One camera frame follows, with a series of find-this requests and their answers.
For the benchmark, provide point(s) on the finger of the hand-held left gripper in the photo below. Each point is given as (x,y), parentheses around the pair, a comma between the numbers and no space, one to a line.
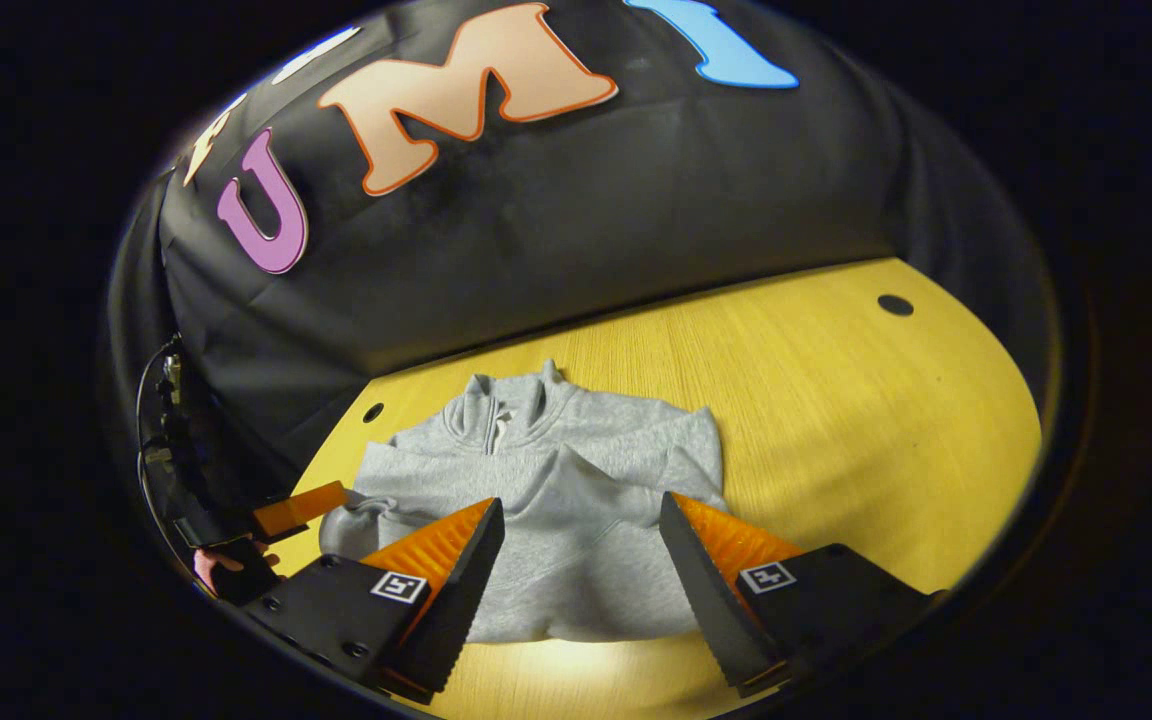
(296,510)

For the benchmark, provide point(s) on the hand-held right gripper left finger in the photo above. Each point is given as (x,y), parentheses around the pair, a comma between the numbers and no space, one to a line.
(456,600)

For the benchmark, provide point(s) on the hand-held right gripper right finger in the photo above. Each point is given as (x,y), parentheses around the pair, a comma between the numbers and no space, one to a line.
(701,590)

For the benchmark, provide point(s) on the grey zip-neck sweatshirt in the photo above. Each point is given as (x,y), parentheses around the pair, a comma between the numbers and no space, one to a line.
(576,540)

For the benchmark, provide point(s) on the black backdrop cloth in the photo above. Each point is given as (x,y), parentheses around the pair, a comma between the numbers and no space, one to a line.
(586,230)

